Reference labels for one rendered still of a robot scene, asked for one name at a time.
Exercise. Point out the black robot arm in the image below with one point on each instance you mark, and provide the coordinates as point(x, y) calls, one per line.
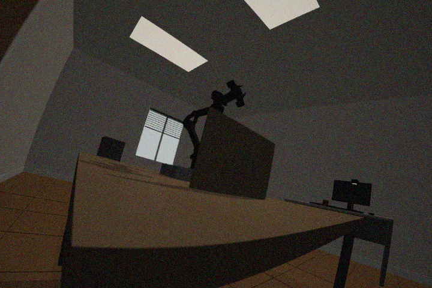
point(219, 100)

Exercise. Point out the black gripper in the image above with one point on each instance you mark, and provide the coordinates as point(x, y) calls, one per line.
point(230, 84)

